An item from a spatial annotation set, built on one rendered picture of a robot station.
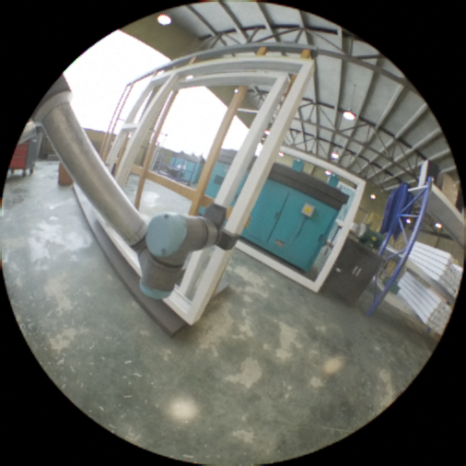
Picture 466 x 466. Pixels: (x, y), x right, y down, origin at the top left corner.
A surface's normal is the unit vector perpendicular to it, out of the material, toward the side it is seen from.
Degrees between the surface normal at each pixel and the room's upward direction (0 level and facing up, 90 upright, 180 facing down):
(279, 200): 90
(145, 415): 0
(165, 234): 77
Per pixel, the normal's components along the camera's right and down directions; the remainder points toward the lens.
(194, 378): 0.36, -0.88
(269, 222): -0.45, 0.12
